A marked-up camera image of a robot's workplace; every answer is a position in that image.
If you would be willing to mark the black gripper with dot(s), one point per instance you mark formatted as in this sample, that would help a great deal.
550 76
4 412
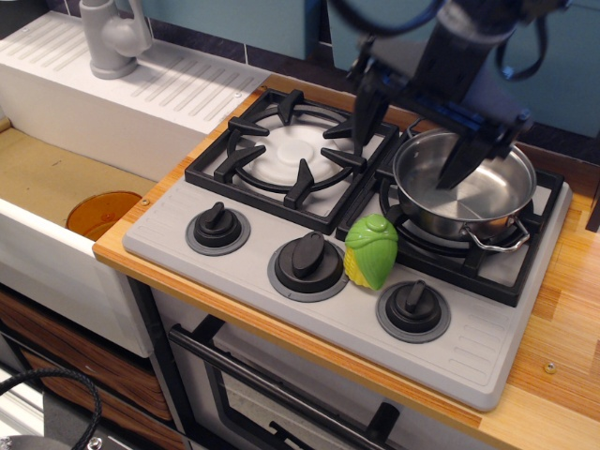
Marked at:
446 81

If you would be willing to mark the stainless steel pot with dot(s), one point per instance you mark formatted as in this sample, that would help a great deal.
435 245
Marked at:
483 209

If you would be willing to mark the green yellow toy corncob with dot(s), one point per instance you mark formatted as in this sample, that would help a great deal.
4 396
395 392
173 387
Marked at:
371 250

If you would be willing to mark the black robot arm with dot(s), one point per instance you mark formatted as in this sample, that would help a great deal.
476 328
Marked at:
488 24

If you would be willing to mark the black middle stove knob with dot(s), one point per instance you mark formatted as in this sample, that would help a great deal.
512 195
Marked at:
308 269

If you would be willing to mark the black stove knob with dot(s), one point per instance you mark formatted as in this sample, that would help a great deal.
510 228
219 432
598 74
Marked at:
217 231
308 269
413 312

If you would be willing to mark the black right stove knob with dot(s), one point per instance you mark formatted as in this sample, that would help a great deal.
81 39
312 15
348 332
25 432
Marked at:
413 312

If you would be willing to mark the grey toy stove top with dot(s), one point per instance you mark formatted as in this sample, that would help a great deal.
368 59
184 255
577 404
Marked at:
470 362

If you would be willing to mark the black left stove knob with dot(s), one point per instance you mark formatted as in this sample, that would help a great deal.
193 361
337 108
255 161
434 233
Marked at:
217 231

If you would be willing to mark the black left burner grate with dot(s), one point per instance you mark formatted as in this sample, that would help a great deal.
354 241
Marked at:
292 158

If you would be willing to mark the black burner grate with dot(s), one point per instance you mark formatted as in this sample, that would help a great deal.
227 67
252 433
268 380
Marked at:
501 277
292 158

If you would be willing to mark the black right burner grate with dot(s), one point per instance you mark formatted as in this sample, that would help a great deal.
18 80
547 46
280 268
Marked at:
501 277

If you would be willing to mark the white toy sink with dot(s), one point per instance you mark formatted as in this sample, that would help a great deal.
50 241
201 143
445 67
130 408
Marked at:
67 135

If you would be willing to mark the grey toy faucet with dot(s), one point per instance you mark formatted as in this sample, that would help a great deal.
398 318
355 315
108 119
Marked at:
114 42

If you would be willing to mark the orange plastic plate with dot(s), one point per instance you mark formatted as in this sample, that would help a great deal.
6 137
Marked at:
97 214

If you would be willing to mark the wooden drawer fronts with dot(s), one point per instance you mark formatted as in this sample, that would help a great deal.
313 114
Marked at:
133 402

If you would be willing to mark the oven door with black handle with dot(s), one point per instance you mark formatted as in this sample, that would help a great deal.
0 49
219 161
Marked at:
200 343

